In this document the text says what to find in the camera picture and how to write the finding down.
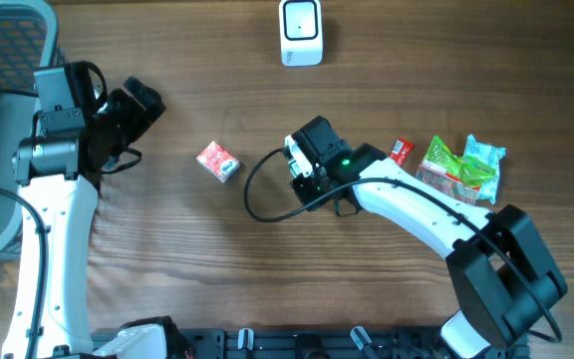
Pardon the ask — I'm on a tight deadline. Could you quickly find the red coffee stick sachet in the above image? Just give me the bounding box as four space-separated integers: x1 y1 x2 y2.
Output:
389 138 415 167

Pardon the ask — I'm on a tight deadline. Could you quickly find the red tissue pack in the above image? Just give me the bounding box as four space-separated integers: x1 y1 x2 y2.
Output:
196 142 240 182

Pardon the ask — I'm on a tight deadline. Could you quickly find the green snack bag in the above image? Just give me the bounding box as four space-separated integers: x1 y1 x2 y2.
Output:
416 136 480 204

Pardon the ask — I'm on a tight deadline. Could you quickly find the teal tissue pack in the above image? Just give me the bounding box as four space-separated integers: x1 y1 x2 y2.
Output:
463 135 506 204

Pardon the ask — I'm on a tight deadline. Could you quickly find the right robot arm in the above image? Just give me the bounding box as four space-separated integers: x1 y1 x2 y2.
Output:
284 117 568 358

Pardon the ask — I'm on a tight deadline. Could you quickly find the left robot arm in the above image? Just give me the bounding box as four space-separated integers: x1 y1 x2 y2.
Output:
1 61 166 358

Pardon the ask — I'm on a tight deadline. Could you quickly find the white barcode scanner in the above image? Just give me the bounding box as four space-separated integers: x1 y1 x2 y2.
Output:
278 0 323 67

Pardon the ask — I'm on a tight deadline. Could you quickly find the grey black mesh basket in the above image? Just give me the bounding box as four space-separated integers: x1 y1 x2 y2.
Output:
0 0 63 260

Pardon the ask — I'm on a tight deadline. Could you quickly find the black left camera cable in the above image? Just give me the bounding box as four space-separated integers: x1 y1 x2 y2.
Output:
0 87 50 359

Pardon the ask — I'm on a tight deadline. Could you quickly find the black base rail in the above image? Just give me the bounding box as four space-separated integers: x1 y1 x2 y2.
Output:
180 326 458 359

